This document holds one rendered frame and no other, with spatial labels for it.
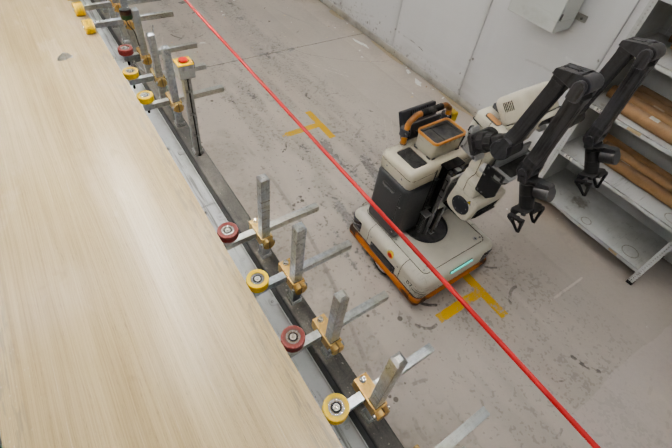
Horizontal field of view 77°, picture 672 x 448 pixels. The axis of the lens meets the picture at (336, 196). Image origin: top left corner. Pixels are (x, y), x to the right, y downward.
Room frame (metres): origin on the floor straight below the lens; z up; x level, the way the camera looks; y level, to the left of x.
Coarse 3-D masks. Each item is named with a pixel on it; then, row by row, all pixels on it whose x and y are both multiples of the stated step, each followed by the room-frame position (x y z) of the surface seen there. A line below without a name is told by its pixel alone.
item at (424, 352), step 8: (416, 352) 0.65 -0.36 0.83; (424, 352) 0.65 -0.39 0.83; (432, 352) 0.66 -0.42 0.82; (408, 360) 0.62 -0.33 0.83; (416, 360) 0.62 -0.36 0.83; (408, 368) 0.59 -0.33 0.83; (360, 392) 0.49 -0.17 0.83; (352, 400) 0.46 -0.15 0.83; (360, 400) 0.46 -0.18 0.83; (352, 408) 0.44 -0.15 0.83
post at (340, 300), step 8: (336, 296) 0.65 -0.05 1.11; (344, 296) 0.65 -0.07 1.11; (336, 304) 0.64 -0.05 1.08; (344, 304) 0.65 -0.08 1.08; (336, 312) 0.64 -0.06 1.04; (344, 312) 0.65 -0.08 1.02; (328, 320) 0.66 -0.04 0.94; (336, 320) 0.63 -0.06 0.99; (328, 328) 0.65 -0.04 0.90; (336, 328) 0.64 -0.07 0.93; (328, 336) 0.65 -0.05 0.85; (336, 336) 0.65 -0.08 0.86
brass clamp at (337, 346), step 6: (324, 318) 0.72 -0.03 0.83; (312, 324) 0.70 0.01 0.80; (318, 324) 0.69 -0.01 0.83; (324, 324) 0.70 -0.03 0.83; (318, 330) 0.68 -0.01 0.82; (324, 330) 0.68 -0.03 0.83; (324, 336) 0.65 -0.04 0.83; (324, 342) 0.64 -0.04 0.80; (336, 342) 0.64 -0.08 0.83; (342, 342) 0.65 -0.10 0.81; (330, 348) 0.62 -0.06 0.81; (336, 348) 0.62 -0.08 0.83; (342, 348) 0.63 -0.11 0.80
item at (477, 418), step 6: (480, 408) 0.49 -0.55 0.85; (474, 414) 0.47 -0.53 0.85; (480, 414) 0.47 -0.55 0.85; (486, 414) 0.48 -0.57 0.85; (468, 420) 0.45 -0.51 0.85; (474, 420) 0.45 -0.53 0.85; (480, 420) 0.46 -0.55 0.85; (462, 426) 0.43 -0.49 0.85; (468, 426) 0.43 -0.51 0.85; (474, 426) 0.44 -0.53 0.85; (456, 432) 0.41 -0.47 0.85; (462, 432) 0.41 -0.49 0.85; (468, 432) 0.42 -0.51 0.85; (450, 438) 0.39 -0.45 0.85; (456, 438) 0.39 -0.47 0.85; (462, 438) 0.40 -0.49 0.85; (438, 444) 0.37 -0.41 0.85; (444, 444) 0.37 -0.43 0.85; (450, 444) 0.38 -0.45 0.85
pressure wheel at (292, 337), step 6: (288, 330) 0.62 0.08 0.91; (294, 330) 0.62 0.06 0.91; (300, 330) 0.62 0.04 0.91; (282, 336) 0.59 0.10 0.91; (288, 336) 0.60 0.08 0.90; (294, 336) 0.60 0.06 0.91; (300, 336) 0.60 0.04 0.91; (282, 342) 0.57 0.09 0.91; (288, 342) 0.58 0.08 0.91; (294, 342) 0.58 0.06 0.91; (300, 342) 0.58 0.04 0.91; (288, 348) 0.56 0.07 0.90; (294, 348) 0.56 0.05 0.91; (300, 348) 0.57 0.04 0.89
